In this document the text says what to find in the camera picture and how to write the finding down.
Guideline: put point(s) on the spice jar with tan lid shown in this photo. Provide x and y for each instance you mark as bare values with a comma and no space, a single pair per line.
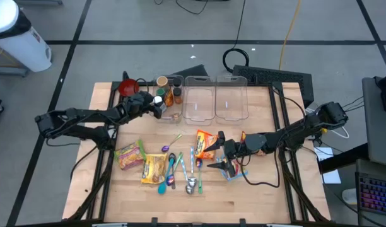
162,82

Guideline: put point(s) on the dark-bowled spoon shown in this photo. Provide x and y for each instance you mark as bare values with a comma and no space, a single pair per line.
172,156

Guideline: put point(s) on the black clamp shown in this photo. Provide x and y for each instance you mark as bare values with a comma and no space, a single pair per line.
242,222
154,221

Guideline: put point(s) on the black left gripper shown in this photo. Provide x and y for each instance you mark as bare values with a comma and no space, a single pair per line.
139,105

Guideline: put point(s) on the taco seasoning mix packet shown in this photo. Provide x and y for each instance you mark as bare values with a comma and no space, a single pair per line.
169,98

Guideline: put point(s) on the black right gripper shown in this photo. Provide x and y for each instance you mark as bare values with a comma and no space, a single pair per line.
235,149

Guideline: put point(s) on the spice jar with green lid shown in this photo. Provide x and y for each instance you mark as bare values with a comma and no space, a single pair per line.
161,92

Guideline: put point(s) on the grey metal floor stand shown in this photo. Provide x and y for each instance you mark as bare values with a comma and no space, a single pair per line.
10,73

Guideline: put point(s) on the white computer mouse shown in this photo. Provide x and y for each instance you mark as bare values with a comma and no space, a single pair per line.
349,196

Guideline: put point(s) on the purple-bowled spoon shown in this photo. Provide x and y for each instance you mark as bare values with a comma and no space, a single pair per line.
164,148

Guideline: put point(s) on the black wedge panel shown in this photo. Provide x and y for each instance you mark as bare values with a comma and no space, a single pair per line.
193,72

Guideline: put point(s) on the clear plastic bin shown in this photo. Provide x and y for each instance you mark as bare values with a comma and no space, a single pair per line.
172,109
231,107
199,85

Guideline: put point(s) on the yellow ramen packet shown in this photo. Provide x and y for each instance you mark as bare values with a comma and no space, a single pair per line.
153,168

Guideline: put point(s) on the red ramen packet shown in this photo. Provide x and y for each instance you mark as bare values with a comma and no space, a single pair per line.
243,136

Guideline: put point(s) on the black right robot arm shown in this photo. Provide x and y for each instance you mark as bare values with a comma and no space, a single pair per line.
306,126

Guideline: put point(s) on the white trash can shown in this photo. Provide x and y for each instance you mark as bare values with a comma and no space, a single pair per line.
16,38

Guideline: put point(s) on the small black-lidded spice jar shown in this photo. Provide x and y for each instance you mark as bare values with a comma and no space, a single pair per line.
177,83

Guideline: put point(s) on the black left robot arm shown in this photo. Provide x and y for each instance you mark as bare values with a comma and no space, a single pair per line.
79,116

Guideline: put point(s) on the white paper sheet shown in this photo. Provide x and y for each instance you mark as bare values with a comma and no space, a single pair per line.
330,175

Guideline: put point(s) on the orange spice jar black lid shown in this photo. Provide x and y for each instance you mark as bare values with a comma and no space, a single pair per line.
177,95

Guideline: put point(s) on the pink and green ramen packet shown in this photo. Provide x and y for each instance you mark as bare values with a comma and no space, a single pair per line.
130,155

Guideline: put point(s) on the orange ramen packet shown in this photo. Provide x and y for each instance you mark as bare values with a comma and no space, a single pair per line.
201,138

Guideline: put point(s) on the small glass spice jar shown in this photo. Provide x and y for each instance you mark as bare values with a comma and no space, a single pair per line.
174,118

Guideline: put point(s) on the teal spoon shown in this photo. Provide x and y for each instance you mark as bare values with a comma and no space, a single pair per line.
162,188

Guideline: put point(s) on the bagel seasoning jar white lid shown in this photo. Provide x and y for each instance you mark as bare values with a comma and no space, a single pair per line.
158,101

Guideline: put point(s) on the red bowl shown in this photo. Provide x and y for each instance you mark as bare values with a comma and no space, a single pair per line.
127,87

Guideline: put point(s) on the blue ramen packet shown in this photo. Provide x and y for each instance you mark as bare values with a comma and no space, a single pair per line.
237,178

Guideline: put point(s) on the backlit black keyboard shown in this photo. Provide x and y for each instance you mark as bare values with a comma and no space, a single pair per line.
377,195

